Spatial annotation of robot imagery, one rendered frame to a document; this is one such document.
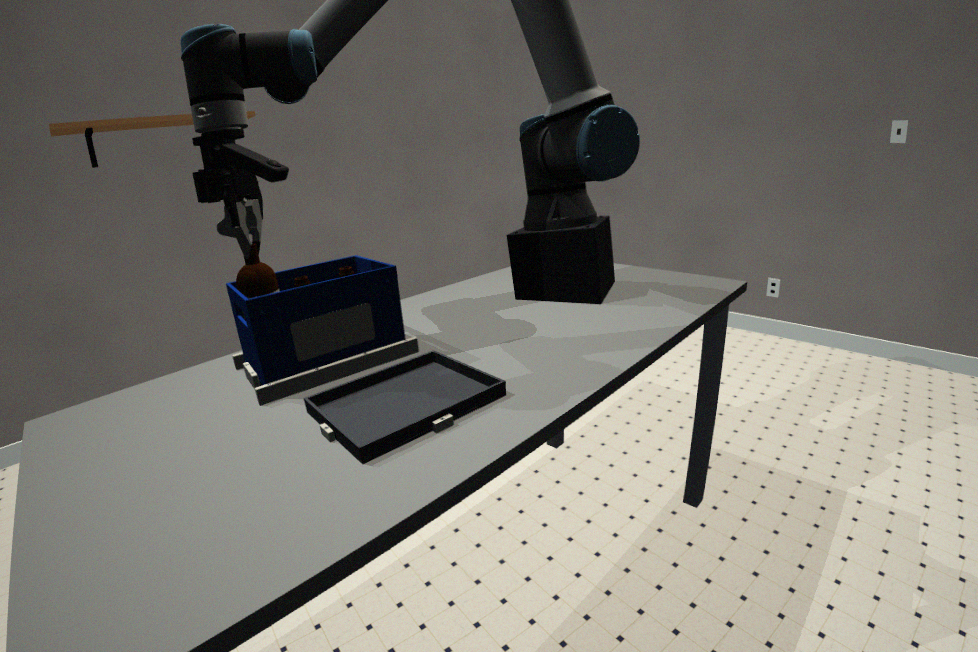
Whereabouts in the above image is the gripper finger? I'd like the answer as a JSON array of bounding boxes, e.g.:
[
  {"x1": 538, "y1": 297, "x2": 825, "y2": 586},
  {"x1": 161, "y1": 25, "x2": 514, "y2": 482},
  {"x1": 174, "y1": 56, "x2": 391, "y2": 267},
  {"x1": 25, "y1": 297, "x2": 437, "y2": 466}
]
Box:
[
  {"x1": 217, "y1": 179, "x2": 252, "y2": 259},
  {"x1": 240, "y1": 185, "x2": 263, "y2": 255}
]

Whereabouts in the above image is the brown glass bottle with white label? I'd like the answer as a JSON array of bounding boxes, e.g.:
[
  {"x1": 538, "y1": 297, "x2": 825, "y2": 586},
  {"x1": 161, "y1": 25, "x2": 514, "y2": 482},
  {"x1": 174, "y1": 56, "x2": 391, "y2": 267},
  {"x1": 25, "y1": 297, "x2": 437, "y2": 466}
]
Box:
[{"x1": 236, "y1": 244, "x2": 279, "y2": 299}]

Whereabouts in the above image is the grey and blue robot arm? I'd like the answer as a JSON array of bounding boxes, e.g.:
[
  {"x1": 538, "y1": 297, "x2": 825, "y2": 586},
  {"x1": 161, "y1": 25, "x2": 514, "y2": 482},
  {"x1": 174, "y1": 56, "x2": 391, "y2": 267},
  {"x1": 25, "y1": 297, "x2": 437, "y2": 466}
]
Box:
[{"x1": 181, "y1": 0, "x2": 640, "y2": 231}]

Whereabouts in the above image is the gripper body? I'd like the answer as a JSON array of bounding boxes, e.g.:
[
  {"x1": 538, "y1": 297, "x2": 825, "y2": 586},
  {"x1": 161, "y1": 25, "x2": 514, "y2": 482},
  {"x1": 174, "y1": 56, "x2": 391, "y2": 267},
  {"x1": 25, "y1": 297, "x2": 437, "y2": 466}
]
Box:
[{"x1": 192, "y1": 129, "x2": 258, "y2": 203}]

